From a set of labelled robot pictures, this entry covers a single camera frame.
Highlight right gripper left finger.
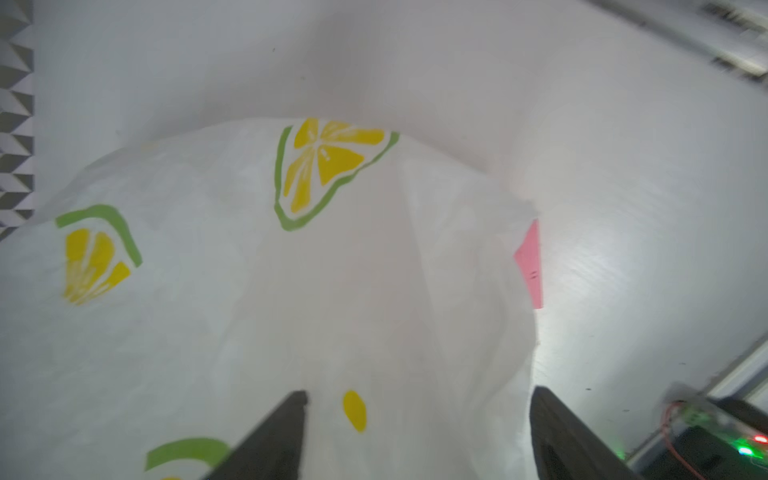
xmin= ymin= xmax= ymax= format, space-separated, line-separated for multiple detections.
xmin=204 ymin=391 xmax=309 ymax=480

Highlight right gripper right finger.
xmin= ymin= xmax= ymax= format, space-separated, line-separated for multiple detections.
xmin=530 ymin=386 xmax=638 ymax=480

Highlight white plastic bag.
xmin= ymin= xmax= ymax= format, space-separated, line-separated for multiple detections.
xmin=1 ymin=118 xmax=536 ymax=479

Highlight pink eraser block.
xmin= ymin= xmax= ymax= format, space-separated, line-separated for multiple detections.
xmin=514 ymin=220 xmax=543 ymax=310

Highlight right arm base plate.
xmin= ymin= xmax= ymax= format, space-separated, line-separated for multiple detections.
xmin=627 ymin=393 xmax=767 ymax=479

